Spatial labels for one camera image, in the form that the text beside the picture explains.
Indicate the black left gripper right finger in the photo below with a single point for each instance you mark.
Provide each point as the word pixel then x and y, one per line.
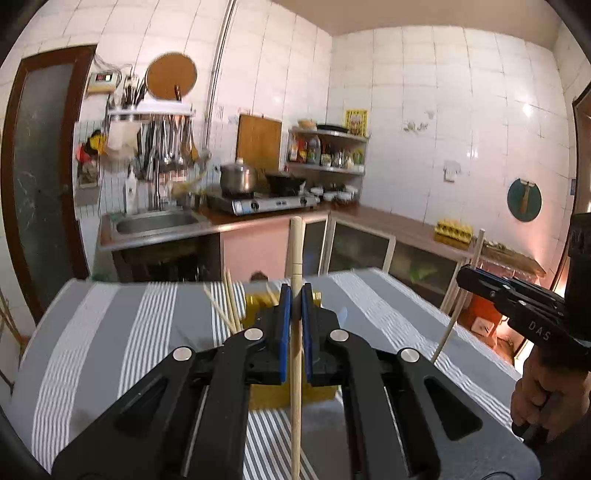
pixel 405 419

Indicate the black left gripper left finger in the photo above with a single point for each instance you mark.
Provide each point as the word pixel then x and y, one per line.
pixel 186 418

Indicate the wooden chopstick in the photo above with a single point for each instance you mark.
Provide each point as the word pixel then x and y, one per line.
pixel 273 297
pixel 228 299
pixel 232 301
pixel 296 248
pixel 219 311
pixel 457 302

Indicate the person right hand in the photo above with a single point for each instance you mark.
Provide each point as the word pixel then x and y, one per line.
pixel 549 395

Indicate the yellow perforated utensil caddy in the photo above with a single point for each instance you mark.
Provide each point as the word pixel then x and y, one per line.
pixel 278 396

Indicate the grey striped tablecloth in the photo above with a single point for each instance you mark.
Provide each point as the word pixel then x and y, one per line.
pixel 97 340

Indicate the yellow egg tray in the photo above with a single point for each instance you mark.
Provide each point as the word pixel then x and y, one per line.
pixel 454 229

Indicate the steel sink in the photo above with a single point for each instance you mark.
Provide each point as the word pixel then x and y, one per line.
pixel 152 223

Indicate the steel gas stove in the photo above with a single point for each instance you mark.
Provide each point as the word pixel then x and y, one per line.
pixel 258 204

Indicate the white soap bottle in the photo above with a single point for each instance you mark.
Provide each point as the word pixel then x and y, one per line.
pixel 130 194

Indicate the steel cooking pot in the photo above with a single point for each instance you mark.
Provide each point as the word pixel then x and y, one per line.
pixel 237 178

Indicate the black wok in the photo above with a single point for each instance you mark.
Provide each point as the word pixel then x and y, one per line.
pixel 284 184

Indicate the rectangular wooden cutting board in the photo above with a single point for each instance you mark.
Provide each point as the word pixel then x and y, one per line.
pixel 258 142

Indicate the dark brown door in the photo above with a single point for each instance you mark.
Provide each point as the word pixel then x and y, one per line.
pixel 42 232

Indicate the round wooden board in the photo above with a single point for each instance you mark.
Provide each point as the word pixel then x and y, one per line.
pixel 171 76

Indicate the green round wall plaque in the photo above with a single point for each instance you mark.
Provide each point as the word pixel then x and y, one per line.
pixel 524 200

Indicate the corner wall shelf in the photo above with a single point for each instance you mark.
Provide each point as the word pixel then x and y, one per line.
pixel 327 148

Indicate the wall utensil rack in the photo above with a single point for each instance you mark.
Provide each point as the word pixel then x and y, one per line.
pixel 155 137

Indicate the yellow wall poster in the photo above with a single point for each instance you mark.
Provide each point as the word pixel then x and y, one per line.
pixel 357 122

